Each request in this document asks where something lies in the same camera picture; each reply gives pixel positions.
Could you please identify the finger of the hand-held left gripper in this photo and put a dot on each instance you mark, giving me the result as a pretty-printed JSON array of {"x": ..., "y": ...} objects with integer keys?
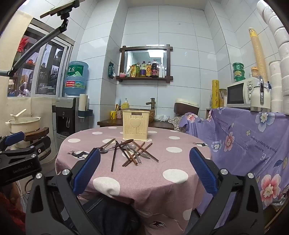
[
  {"x": 45, "y": 145},
  {"x": 14, "y": 137}
]

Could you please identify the stack of white paper rolls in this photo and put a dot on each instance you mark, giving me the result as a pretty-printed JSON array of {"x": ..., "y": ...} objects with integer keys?
[{"x": 278, "y": 58}]

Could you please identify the brown wooden stand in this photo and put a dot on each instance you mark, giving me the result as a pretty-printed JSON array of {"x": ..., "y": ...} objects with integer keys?
[{"x": 37, "y": 133}]

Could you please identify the white paper cup sleeve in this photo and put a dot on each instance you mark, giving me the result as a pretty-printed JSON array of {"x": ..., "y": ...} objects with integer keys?
[{"x": 82, "y": 102}]

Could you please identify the white cloth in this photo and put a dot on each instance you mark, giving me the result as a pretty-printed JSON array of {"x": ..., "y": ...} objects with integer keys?
[{"x": 162, "y": 117}]

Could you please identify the purple floral cloth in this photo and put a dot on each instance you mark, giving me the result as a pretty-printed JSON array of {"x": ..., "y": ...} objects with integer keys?
[{"x": 241, "y": 146}]

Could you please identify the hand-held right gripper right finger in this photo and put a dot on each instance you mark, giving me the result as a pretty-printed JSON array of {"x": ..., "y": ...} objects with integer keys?
[{"x": 203, "y": 171}]

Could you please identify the wooden framed mirror shelf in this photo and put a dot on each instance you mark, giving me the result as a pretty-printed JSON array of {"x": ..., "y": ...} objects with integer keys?
[{"x": 146, "y": 63}]

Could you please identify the brown rice cooker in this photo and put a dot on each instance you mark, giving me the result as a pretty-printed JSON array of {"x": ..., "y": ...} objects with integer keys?
[{"x": 186, "y": 108}]

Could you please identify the bronze faucet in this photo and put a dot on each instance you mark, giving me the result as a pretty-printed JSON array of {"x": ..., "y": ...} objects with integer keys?
[{"x": 151, "y": 102}]

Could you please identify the dark blue cup tray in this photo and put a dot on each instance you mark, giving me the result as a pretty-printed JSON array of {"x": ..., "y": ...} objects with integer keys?
[{"x": 85, "y": 113}]

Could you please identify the grey water dispenser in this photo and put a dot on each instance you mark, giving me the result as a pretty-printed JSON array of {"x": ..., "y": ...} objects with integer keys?
[{"x": 66, "y": 117}]

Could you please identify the cream plastic utensil holder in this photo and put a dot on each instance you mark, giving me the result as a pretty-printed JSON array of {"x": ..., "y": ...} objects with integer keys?
[{"x": 136, "y": 124}]

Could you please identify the dark soy sauce bottle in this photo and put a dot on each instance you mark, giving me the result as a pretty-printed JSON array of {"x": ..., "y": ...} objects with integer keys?
[{"x": 154, "y": 67}]

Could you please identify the pink bowl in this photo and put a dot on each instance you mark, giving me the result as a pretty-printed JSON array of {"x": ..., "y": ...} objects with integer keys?
[{"x": 122, "y": 74}]

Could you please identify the yellow jar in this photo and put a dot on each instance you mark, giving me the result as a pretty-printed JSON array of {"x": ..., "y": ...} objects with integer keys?
[{"x": 254, "y": 72}]

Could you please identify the yellow label bottle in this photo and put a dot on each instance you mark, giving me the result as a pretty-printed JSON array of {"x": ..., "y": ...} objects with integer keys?
[{"x": 148, "y": 69}]

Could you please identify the person's dark trousers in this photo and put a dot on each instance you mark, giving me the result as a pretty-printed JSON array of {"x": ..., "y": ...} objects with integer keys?
[{"x": 110, "y": 215}]

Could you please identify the purple label oil bottle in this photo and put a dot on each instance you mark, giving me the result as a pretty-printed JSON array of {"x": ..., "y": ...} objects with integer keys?
[{"x": 143, "y": 69}]

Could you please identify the cream pot with lid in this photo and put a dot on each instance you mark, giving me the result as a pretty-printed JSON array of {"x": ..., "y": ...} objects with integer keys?
[{"x": 23, "y": 130}]

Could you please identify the stack of yellow paper cups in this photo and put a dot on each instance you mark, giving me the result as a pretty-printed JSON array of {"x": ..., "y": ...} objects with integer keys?
[{"x": 257, "y": 54}]

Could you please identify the yellow roll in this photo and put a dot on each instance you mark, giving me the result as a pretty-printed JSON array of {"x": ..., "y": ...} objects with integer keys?
[{"x": 215, "y": 93}]

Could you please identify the white microwave oven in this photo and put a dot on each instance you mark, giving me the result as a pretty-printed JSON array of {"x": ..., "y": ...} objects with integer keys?
[{"x": 240, "y": 95}]

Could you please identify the pink polka dot tablecloth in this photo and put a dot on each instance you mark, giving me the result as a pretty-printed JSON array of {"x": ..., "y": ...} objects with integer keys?
[{"x": 144, "y": 176}]

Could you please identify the white bottle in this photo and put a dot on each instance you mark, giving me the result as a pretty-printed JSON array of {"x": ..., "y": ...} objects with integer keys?
[{"x": 161, "y": 71}]

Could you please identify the wooden counter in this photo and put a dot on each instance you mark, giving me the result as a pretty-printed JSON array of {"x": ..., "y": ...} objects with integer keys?
[{"x": 112, "y": 123}]

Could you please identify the yellow green packet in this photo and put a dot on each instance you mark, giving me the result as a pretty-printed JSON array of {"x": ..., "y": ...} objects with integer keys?
[{"x": 133, "y": 70}]

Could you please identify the white plastic spoon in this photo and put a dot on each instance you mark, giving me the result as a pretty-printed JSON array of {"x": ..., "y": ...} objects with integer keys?
[{"x": 18, "y": 113}]

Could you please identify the glass jar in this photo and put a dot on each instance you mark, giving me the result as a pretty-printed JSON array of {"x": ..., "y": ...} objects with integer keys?
[{"x": 222, "y": 97}]

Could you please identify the yellow soap bottle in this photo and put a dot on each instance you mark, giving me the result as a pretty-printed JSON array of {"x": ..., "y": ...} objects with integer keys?
[{"x": 125, "y": 104}]

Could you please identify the green wall holder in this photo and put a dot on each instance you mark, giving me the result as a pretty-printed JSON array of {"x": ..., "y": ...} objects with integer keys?
[{"x": 110, "y": 70}]

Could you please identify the yellow mug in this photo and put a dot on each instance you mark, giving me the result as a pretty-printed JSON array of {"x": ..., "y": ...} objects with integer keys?
[{"x": 113, "y": 114}]

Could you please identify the brown floral cloth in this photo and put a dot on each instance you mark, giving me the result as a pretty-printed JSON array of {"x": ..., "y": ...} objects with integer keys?
[{"x": 177, "y": 123}]

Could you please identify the blue water bottle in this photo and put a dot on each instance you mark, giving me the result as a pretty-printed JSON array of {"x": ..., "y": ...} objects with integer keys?
[{"x": 76, "y": 78}]

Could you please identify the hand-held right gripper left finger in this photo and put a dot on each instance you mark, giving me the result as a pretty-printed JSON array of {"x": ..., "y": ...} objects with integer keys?
[{"x": 87, "y": 171}]

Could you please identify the phone on holder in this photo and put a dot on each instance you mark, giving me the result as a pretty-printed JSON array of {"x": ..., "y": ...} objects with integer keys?
[{"x": 59, "y": 8}]

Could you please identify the person's left forearm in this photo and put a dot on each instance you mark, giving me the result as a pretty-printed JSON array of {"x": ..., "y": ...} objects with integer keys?
[{"x": 10, "y": 207}]

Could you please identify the black chopstick with gold band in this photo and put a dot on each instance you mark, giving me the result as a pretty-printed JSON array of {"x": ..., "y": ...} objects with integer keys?
[{"x": 113, "y": 156}]

